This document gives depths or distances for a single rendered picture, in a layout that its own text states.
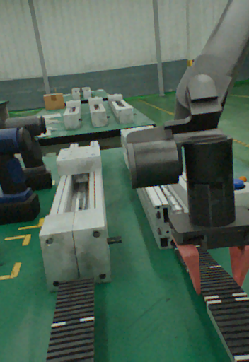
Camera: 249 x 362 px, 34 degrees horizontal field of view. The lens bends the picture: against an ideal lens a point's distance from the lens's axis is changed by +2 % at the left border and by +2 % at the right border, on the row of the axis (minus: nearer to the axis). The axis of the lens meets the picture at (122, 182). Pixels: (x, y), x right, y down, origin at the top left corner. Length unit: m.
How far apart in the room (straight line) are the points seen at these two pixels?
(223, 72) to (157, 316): 0.33
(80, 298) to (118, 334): 0.07
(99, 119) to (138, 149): 2.09
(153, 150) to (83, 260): 0.24
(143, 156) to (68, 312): 0.22
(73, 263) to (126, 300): 0.10
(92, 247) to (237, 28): 0.37
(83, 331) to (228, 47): 0.40
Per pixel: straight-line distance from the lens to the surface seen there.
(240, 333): 0.49
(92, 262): 0.65
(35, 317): 0.62
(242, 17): 0.64
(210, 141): 0.48
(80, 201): 0.89
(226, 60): 0.57
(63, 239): 0.63
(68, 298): 0.58
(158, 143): 0.48
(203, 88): 0.51
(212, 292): 0.55
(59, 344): 0.50
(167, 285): 0.64
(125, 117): 2.55
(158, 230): 0.75
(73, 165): 1.02
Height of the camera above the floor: 1.10
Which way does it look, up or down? 15 degrees down
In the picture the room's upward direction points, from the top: 7 degrees counter-clockwise
